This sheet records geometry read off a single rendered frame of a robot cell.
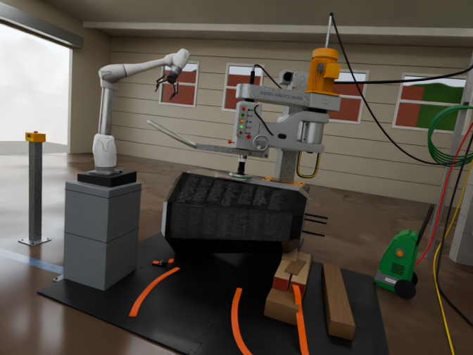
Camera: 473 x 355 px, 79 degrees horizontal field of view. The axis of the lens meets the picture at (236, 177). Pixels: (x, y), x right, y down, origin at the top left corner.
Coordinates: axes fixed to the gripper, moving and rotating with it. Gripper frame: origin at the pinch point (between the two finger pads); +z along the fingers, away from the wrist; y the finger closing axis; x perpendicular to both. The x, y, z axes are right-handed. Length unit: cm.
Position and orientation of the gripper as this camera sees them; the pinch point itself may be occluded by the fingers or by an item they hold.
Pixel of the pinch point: (163, 94)
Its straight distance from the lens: 262.4
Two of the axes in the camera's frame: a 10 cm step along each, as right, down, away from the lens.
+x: -3.9, -2.9, 8.7
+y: 7.9, 3.9, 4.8
